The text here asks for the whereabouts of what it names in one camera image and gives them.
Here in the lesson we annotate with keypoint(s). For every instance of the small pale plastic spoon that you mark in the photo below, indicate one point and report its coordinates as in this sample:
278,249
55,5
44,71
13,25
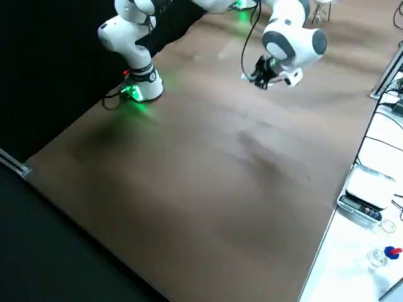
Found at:
246,77

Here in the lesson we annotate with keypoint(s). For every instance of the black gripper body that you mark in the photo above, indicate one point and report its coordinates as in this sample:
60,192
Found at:
270,69

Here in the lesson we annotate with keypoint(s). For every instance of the small glass beaker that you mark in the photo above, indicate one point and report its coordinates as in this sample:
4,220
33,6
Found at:
388,226

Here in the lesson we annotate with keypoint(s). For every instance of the aluminium frame post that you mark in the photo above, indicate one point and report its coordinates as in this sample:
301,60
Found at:
385,74
14,163

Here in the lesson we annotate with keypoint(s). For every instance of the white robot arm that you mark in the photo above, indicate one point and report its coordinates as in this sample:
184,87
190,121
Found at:
126,34
244,2

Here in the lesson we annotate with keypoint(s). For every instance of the digital kitchen scale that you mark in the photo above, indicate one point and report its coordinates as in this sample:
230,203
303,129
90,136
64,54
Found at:
368,192

